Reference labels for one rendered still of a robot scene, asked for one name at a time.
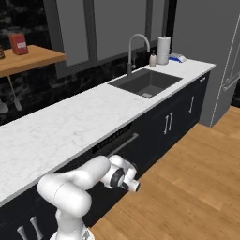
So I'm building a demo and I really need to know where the black dishwasher door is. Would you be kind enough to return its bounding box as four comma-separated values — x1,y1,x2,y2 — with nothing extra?
53,122,149,229

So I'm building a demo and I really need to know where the dark cupboard door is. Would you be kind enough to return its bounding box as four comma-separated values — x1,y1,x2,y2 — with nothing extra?
0,183,60,240
143,106,172,173
168,93,188,148
184,82,203,133

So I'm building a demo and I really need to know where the dark grey sink basin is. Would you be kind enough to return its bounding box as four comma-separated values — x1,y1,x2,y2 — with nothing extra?
108,68,185,100

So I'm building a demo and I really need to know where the grey curved sink tap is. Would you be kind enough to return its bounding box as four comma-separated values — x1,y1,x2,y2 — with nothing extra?
126,33,152,78

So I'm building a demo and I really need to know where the beige soap dispenser bottle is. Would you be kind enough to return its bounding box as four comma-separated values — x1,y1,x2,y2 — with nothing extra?
148,50,158,68

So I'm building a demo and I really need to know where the white paper towel roll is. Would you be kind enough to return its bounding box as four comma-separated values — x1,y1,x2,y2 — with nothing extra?
156,36,173,66

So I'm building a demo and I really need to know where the blue and white sponge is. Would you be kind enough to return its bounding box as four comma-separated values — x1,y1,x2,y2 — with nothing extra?
168,52,188,64

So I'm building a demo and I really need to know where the dark drawer front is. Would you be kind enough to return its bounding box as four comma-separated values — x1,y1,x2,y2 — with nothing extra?
196,71,211,97

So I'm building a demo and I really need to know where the grey framed window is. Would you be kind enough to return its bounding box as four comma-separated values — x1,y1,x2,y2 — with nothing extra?
42,0,173,79

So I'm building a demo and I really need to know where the hanging pale spatula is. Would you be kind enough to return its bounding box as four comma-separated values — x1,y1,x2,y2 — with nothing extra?
7,75,23,112

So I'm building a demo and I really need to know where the grey fridge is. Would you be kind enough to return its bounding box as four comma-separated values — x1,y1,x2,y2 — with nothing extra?
171,0,240,128

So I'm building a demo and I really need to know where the hanging pale ladle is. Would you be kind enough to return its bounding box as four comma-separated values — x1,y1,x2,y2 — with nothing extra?
0,99,9,114

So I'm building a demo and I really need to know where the red box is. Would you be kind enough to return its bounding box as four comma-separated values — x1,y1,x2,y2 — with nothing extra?
7,33,30,56

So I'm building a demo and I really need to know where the grey dishwasher door handle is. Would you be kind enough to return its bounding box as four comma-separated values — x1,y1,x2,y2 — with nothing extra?
105,132,140,158

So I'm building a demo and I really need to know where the silver cupboard handle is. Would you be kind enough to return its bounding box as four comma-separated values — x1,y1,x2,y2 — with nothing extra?
168,112,174,132
16,225,29,240
29,216,44,240
163,114,170,136
188,96,195,114

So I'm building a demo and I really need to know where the wooden wall shelf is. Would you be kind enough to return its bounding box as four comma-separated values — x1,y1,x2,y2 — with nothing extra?
0,44,68,79

